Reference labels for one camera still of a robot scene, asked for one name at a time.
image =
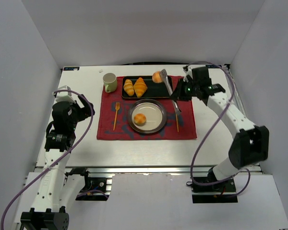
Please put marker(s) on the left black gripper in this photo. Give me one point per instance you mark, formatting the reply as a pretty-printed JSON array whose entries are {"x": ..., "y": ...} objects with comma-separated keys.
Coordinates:
[{"x": 82, "y": 108}]

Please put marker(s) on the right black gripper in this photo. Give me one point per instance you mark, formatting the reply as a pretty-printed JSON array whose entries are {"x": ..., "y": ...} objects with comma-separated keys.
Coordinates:
[{"x": 181, "y": 88}]

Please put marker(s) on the metal serving tongs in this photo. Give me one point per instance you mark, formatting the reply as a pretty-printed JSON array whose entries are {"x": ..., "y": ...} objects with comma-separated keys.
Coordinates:
[{"x": 164, "y": 76}]

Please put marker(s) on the round bread bun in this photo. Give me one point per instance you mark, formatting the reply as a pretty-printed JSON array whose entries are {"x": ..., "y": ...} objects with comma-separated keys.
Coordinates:
[
  {"x": 139, "y": 119},
  {"x": 156, "y": 78}
]

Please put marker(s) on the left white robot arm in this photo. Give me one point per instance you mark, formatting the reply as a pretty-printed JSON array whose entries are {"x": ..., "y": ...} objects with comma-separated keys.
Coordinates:
[{"x": 57, "y": 189}]

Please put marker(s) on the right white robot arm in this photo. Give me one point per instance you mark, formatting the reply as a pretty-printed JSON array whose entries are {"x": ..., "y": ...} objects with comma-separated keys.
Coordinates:
[{"x": 218, "y": 101}]

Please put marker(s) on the black rectangular tray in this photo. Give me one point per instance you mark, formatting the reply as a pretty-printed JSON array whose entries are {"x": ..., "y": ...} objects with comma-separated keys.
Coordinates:
[{"x": 154, "y": 91}]

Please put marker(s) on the red patterned placemat cloth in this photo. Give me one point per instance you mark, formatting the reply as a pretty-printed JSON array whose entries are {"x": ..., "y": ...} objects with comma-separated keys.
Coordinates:
[{"x": 123, "y": 131}]

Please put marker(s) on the orange plastic fork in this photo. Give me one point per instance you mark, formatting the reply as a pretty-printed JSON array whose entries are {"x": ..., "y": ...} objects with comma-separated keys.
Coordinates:
[{"x": 117, "y": 108}]

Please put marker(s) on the dark rimmed white plate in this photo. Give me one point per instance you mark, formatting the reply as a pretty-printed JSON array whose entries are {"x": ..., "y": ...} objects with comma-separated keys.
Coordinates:
[{"x": 154, "y": 112}]

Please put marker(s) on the right blue table label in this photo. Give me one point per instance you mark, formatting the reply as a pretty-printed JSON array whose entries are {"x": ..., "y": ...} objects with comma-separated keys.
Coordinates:
[{"x": 214, "y": 66}]

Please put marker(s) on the blue table label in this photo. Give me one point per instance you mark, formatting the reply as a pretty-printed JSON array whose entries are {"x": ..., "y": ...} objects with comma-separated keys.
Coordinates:
[
  {"x": 71, "y": 68},
  {"x": 214, "y": 66}
]

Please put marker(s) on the pale green mug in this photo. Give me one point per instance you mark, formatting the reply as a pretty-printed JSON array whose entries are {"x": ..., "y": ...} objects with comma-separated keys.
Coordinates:
[{"x": 110, "y": 82}]

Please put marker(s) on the right striped croissant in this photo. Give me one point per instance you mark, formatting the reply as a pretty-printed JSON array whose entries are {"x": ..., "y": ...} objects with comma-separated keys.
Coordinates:
[{"x": 140, "y": 87}]

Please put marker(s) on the striped croissant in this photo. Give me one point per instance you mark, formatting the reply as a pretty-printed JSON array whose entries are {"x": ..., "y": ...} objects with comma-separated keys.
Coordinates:
[
  {"x": 128, "y": 88},
  {"x": 140, "y": 87}
]

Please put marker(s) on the left blue table label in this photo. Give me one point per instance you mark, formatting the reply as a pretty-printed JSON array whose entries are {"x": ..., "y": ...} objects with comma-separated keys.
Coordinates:
[{"x": 71, "y": 68}]

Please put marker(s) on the left striped croissant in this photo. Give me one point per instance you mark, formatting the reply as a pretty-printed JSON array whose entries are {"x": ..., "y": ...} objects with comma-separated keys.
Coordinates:
[{"x": 128, "y": 88}]

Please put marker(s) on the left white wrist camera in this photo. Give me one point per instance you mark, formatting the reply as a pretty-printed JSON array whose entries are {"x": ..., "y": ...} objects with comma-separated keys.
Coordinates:
[{"x": 62, "y": 94}]

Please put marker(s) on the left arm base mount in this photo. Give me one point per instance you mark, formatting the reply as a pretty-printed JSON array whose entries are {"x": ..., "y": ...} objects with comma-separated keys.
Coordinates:
[{"x": 94, "y": 187}]

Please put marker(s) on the aluminium table frame rail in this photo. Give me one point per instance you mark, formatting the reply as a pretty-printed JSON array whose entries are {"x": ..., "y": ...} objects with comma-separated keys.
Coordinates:
[{"x": 240, "y": 100}]

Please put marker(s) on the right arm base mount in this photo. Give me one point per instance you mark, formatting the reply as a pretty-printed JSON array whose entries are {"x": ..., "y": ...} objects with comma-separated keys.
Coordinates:
[{"x": 221, "y": 193}]

